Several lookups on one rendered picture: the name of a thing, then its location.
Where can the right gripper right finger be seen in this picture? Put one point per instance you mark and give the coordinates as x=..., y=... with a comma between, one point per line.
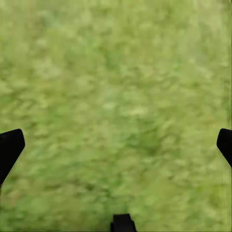
x=224, y=143

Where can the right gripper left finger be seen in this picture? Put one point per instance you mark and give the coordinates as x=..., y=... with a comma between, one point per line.
x=12, y=144

